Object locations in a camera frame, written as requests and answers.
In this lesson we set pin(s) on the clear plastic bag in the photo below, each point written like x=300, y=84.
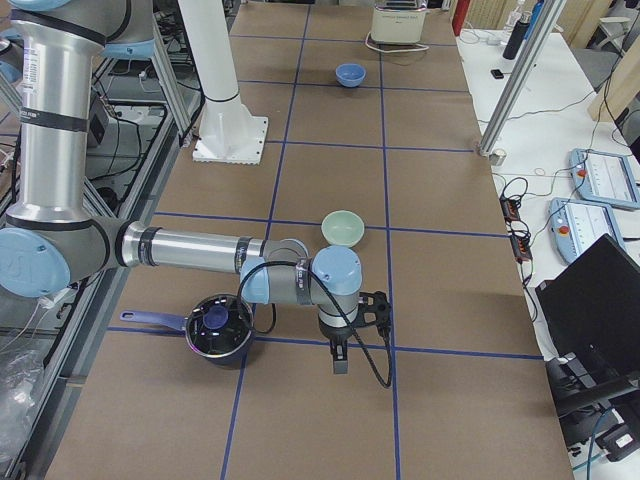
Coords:
x=22, y=383

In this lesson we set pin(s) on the black laptop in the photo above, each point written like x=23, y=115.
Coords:
x=592, y=308

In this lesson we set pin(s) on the aluminium frame post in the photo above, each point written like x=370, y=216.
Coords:
x=528, y=55

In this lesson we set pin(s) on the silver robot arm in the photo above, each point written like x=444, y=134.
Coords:
x=51, y=241

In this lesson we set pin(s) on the teach pendant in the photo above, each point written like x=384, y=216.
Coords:
x=577, y=224
x=604, y=177

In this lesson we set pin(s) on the black water bottle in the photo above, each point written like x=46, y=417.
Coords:
x=517, y=36

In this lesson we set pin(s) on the blue bowl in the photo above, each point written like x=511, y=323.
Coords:
x=350, y=75

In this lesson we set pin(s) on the cream toaster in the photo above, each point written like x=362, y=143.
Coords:
x=398, y=22

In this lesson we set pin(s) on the green bowl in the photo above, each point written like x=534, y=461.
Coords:
x=342, y=228

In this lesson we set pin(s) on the lower teach pendant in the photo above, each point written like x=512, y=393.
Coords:
x=577, y=224

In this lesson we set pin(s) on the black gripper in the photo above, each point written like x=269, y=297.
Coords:
x=334, y=334

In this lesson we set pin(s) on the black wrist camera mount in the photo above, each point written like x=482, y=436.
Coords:
x=374, y=310

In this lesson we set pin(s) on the upper teach pendant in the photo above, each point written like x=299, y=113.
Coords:
x=604, y=177

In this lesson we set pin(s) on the orange black adapter box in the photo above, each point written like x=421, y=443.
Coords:
x=521, y=249

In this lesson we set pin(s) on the dark blue saucepan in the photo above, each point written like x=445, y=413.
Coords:
x=218, y=328

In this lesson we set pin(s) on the white pillar with base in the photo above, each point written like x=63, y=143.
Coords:
x=228, y=132

